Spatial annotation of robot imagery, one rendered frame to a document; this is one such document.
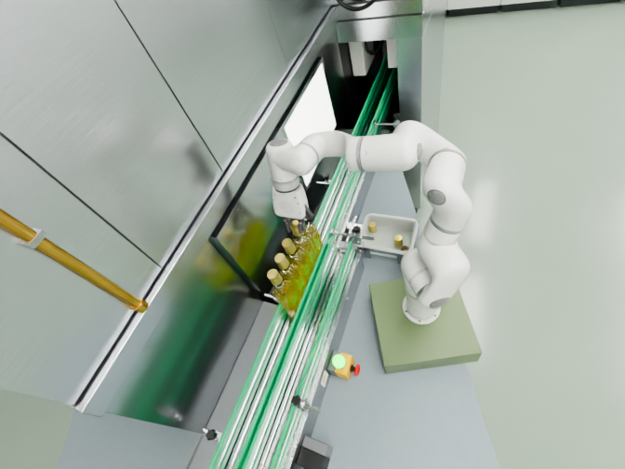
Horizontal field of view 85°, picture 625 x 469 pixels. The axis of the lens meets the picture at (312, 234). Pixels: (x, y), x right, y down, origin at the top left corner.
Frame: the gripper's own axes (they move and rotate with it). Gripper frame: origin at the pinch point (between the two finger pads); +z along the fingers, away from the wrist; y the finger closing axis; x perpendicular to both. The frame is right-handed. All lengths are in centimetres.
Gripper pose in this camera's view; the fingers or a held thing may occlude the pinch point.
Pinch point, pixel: (295, 225)
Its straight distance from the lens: 110.3
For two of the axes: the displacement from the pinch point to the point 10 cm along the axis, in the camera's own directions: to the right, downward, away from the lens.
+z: 1.3, 7.7, 6.3
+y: 9.1, 1.6, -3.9
